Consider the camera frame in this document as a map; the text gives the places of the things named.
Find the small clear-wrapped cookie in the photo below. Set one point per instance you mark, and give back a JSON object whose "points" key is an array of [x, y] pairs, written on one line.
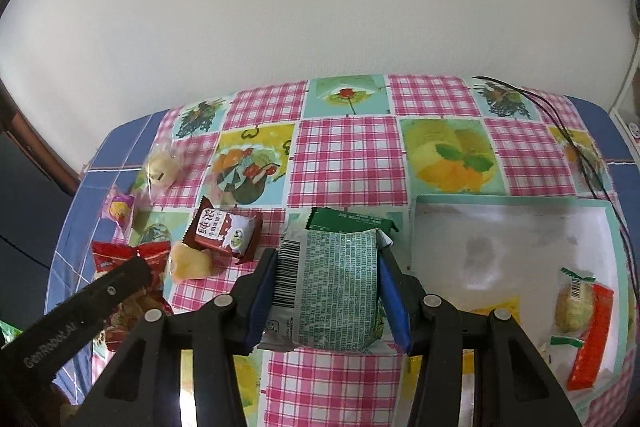
{"points": [[129, 313]]}

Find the silver green snack packet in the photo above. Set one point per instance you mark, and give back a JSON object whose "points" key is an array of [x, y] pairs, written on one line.
{"points": [[326, 293]]}

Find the dark red biscuit packet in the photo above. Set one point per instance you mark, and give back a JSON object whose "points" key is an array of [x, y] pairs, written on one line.
{"points": [[224, 232]]}

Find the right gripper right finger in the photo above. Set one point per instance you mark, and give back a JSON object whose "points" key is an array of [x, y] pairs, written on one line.
{"points": [[514, 386]]}

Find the patchwork plaid tablecloth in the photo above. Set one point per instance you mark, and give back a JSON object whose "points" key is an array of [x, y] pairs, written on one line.
{"points": [[363, 143]]}

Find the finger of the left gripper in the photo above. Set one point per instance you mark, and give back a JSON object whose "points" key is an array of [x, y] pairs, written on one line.
{"points": [[34, 357]]}

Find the red chip snack bag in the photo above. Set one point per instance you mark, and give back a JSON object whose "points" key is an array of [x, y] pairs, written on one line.
{"points": [[108, 256]]}

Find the round bun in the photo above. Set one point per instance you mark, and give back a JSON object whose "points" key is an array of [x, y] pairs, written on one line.
{"points": [[161, 170]]}

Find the dark green snack packet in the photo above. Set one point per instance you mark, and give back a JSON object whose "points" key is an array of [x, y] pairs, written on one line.
{"points": [[340, 221]]}

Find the yellow clear-wrapped pastry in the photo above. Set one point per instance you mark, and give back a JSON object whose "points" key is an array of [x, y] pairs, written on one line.
{"points": [[187, 263]]}

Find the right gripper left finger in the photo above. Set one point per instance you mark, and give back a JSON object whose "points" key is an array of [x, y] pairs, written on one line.
{"points": [[140, 386]]}

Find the purple small candy packet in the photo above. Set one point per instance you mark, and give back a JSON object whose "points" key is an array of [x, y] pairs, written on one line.
{"points": [[118, 207]]}

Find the yellow snack packet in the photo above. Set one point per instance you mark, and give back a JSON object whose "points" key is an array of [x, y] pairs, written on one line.
{"points": [[512, 305]]}

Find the teal-rimmed white tray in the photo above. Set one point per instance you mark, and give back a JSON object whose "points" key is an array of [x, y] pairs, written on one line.
{"points": [[479, 250]]}

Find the white shelf unit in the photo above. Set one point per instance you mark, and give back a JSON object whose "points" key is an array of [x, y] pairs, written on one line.
{"points": [[625, 110]]}

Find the clear-wrapped round rice cracker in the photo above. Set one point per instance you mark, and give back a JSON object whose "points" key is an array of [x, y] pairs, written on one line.
{"points": [[573, 309]]}

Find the orange checkered snack bar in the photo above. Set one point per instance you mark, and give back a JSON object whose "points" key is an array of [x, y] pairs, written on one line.
{"points": [[589, 357]]}

